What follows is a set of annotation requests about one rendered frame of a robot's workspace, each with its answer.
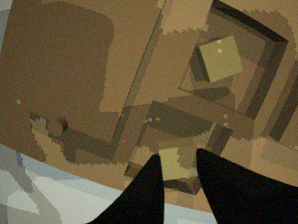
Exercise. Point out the small yellow block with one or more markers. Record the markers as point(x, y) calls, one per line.
point(178, 158)
point(219, 59)

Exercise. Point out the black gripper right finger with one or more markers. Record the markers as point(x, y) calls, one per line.
point(239, 196)

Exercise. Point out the tan square board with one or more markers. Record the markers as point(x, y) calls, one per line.
point(90, 86)

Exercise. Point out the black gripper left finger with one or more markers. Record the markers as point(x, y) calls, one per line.
point(142, 202)

